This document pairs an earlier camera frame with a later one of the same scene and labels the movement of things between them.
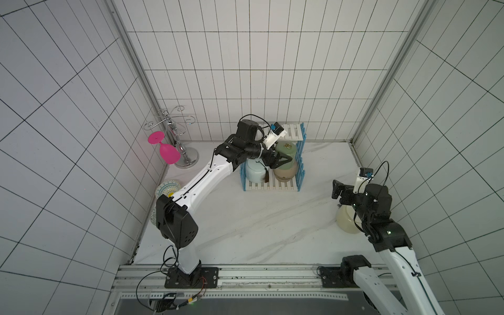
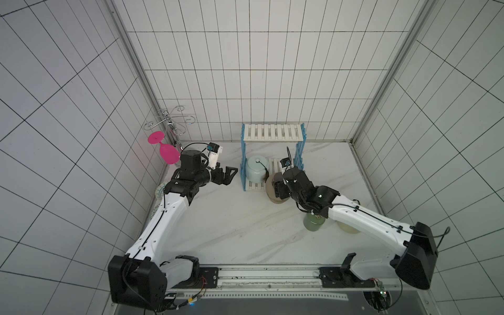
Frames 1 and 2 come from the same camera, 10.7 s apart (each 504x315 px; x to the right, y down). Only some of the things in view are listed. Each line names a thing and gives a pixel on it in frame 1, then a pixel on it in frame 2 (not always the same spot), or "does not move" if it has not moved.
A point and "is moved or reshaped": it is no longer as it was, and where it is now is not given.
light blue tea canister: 255,170 does not move
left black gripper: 274,163 -> 227,178
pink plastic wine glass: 170,155 does not move
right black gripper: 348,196 -> 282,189
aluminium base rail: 295,281 does not move
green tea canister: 288,147 -> 312,223
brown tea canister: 285,175 is moved or reshaped
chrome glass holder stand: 189,157 does not move
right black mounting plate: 335,277 does not move
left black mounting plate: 200,277 does not move
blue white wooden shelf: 296,133 does not move
